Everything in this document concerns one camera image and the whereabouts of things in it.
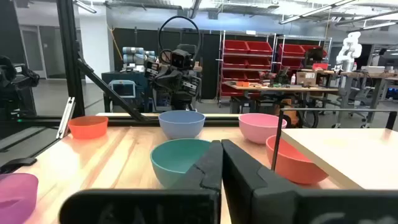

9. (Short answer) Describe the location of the coral red bowl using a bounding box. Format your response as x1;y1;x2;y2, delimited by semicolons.
265;134;329;185

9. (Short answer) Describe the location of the silver aluminium bracket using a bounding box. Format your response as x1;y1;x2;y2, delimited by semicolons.
55;96;76;139

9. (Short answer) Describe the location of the orange translucent bowl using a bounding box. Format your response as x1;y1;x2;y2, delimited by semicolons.
67;115;109;140

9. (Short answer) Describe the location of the teal bowl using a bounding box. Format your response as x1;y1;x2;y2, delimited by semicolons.
149;138;213;189

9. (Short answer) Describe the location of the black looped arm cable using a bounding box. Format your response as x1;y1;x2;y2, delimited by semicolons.
157;15;201;65

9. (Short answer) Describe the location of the cardboard box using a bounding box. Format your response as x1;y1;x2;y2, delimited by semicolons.
295;70;318;86

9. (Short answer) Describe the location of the wooden shelf black metal frame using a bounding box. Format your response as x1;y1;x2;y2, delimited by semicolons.
271;108;398;191

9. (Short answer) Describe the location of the wire rack with red bins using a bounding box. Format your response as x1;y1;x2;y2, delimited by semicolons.
217;29;277;105
275;34;333;75

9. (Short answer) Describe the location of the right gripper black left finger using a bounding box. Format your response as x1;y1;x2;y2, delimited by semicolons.
58;139;224;224

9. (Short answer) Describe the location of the black aluminium rig frame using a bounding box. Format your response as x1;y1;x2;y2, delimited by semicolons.
0;0;280;153

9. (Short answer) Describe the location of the wooden workbench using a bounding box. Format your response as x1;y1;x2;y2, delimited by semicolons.
337;70;398;129
222;80;340;128

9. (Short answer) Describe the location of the purple translucent bowl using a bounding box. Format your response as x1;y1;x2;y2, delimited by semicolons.
0;172;39;224

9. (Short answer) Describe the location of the dark cart with screen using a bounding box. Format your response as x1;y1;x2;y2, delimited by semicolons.
101;70;152;113

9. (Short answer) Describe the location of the black equipment stand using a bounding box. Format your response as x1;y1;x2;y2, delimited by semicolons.
0;55;40;121

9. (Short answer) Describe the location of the blue bowl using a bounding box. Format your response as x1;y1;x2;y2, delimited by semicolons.
158;110;206;140

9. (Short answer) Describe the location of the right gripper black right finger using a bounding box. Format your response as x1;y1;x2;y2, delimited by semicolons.
221;139;398;224

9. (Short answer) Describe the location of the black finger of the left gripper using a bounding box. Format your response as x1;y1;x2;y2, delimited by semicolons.
174;73;202;98
144;60;175;91

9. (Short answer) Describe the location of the pink bowl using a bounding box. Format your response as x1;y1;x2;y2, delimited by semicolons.
238;113;288;145

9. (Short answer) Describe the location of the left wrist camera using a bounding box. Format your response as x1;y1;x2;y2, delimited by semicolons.
170;48;196;71

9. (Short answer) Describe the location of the ceiling light strip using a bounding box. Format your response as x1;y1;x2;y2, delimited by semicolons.
73;0;98;14
361;20;398;31
279;0;357;25

